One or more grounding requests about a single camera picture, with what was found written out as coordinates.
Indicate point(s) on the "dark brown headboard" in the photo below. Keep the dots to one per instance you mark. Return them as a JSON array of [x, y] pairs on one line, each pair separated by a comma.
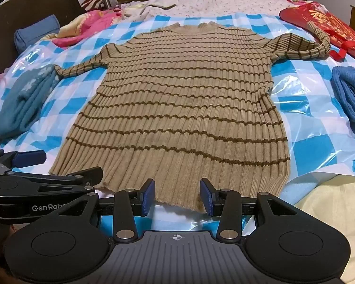
[[6, 14]]

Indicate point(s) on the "blue pillow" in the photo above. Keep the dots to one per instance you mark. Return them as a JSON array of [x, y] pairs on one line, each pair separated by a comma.
[[35, 32]]

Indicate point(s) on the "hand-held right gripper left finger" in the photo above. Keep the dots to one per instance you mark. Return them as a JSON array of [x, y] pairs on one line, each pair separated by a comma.
[[149, 196]]

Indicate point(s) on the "white floral bedsheet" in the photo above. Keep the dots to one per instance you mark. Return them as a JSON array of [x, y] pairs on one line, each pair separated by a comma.
[[224, 3]]

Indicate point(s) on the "teal knit garment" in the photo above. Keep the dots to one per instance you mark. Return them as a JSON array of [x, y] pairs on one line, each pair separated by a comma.
[[20, 106]]

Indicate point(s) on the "metal flask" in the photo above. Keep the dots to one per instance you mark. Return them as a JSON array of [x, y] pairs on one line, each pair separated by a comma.
[[106, 1]]

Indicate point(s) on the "pale yellow cloth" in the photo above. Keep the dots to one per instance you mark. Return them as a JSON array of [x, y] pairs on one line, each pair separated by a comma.
[[337, 207]]

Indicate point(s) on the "blue checked plastic sheet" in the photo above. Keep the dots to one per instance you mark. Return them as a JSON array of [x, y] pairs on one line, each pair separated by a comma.
[[307, 118]]

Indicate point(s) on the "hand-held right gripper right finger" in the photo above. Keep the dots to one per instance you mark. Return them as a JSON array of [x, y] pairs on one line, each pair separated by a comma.
[[206, 197]]

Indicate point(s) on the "red white striped cloth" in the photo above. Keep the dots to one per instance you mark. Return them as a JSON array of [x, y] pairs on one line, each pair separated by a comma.
[[91, 3]]

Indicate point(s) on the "tan striped knit sweater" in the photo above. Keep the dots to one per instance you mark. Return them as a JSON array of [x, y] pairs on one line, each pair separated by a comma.
[[180, 109]]

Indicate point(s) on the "blue knit sweater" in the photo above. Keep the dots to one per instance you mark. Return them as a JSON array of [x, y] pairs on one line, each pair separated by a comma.
[[352, 94]]

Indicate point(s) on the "red shopping bag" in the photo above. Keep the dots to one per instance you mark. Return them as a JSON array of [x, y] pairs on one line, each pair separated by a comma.
[[319, 20]]

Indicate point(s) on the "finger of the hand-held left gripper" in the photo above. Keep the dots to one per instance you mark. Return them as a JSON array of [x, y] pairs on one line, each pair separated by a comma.
[[29, 157], [65, 179]]

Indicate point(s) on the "pink floral quilt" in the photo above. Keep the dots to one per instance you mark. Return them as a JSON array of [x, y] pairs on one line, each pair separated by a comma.
[[85, 26]]

